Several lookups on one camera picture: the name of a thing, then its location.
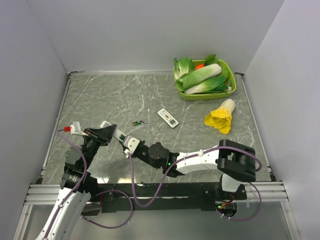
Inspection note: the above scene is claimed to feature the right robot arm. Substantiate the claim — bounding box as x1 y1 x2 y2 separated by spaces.
126 138 262 199

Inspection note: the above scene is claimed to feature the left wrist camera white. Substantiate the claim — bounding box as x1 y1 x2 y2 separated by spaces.
63 121 88 136

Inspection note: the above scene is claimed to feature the green gold AAA battery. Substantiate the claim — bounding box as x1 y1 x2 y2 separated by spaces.
132 121 142 126

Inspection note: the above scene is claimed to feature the black base bar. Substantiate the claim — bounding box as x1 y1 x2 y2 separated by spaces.
90 182 247 213

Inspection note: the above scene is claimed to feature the large green toy cabbage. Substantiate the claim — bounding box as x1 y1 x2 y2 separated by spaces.
182 63 222 90

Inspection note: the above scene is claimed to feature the yellow toy cabbage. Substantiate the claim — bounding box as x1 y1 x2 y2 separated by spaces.
204 99 236 135

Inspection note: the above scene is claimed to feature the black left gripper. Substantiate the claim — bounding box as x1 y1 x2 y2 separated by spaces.
82 123 117 169

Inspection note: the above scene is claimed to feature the orange toy carrot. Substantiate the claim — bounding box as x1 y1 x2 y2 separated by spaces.
195 64 205 70

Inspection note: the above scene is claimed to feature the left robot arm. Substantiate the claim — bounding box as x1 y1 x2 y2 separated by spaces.
37 121 117 240

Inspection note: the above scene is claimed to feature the plain white remote control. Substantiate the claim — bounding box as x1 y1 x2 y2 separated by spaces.
99 120 127 144

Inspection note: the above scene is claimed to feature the green toy bok choy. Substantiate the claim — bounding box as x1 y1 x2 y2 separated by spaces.
184 75 229 95

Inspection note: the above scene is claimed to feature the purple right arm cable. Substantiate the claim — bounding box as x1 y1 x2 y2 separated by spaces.
128 145 263 222

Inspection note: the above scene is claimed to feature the green plastic basket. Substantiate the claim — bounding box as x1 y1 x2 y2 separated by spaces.
174 54 237 101

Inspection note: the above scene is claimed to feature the green toy lettuce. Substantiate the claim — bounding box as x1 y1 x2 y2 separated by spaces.
173 57 195 81

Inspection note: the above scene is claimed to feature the white remote with buttons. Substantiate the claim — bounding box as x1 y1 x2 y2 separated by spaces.
157 108 179 129

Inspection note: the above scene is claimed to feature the aluminium frame rail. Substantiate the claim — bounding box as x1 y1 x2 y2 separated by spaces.
23 181 289 205

